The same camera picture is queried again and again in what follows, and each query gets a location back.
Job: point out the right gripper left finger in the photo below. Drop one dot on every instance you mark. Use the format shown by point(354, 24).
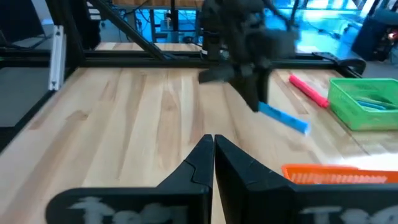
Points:
point(186, 193)

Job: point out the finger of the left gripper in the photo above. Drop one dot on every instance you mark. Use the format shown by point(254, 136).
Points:
point(250, 91)
point(265, 85)

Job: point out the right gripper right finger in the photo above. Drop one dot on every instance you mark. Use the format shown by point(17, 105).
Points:
point(255, 196)

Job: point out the blue marker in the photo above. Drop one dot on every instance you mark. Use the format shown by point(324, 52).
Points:
point(283, 117)

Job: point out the pink highlighter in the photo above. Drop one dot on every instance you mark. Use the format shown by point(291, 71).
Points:
point(308, 91)

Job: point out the thin teal marker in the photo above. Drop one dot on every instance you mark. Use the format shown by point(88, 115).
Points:
point(373, 105)

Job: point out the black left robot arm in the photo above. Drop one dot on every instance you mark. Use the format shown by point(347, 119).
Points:
point(236, 12)

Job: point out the orange plastic basket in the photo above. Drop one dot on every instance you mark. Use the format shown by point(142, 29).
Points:
point(326, 177)

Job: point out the green plastic basket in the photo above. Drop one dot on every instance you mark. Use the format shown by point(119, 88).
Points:
point(342, 105)

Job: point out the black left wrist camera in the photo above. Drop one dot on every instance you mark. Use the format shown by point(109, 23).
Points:
point(281, 45)

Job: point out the black aluminium table frame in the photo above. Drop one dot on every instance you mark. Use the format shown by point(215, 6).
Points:
point(124, 62)

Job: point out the silver aluminium bracket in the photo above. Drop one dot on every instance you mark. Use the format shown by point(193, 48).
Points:
point(57, 56)

